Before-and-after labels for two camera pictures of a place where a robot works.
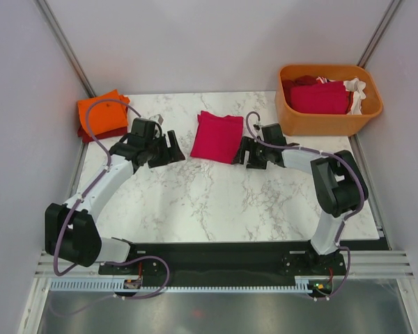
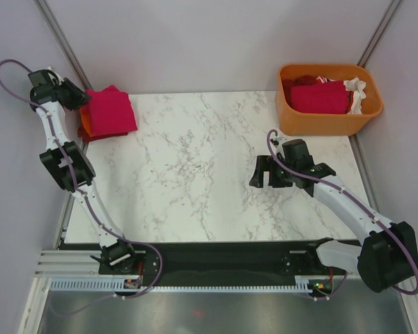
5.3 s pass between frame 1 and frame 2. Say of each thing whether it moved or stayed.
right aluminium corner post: stayed
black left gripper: moved
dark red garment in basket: stayed
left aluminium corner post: stayed
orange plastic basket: stayed
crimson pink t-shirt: moved
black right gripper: moved
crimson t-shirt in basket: stayed
